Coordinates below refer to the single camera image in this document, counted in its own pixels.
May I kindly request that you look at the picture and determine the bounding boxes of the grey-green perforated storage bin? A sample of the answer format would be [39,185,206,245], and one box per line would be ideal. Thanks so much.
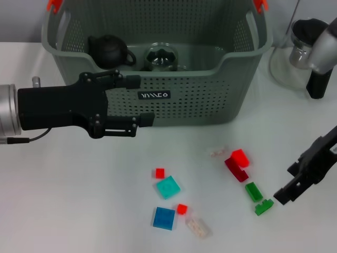
[41,0,273,127]

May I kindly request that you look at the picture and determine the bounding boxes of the bright red brick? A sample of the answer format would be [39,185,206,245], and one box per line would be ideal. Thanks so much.
[231,149,250,168]

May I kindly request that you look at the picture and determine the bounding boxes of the small white brick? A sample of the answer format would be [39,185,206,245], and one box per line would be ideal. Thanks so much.
[209,146,229,158]

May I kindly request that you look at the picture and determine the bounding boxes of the dark clay teapot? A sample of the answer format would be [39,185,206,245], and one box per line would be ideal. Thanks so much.
[88,33,137,70]

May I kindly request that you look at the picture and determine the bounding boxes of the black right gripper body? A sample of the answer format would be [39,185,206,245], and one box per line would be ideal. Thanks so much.
[297,124,337,186]

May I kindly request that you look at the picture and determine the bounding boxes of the left arm cable with connector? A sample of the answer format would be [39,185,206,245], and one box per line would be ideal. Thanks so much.
[0,128,51,145]

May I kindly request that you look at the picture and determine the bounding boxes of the blue four-stud brick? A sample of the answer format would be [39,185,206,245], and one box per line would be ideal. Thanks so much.
[152,207,176,231]

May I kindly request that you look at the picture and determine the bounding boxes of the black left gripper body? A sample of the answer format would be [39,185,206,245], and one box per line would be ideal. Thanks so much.
[17,73,110,139]

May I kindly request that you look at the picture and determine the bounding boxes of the teal square brick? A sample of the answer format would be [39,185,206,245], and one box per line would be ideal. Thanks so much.
[156,176,182,200]

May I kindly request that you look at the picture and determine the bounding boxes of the long clear white brick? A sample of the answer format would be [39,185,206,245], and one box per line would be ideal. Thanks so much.
[185,216,213,239]

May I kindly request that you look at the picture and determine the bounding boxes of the orange bin handle clip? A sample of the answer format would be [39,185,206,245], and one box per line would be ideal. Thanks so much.
[253,0,269,13]
[46,0,63,13]

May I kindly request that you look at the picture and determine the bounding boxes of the green stepped brick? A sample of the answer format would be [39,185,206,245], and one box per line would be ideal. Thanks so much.
[254,199,274,217]

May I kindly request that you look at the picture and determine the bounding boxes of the green rectangular brick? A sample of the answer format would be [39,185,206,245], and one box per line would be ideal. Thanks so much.
[244,181,265,203]

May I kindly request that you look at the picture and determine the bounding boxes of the glass pitcher with black handle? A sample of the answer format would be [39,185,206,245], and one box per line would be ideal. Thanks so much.
[269,17,333,100]

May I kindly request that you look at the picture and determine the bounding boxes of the dark red translucent brick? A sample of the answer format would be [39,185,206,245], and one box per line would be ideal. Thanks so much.
[224,157,250,182]

